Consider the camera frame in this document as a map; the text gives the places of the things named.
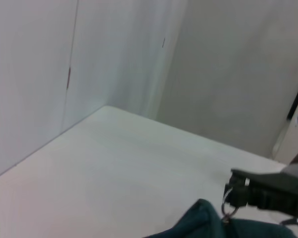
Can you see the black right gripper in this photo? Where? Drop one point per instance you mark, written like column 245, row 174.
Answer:
column 278, row 193

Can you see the dark teal insulated lunch bag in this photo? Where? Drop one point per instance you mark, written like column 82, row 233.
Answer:
column 213, row 223

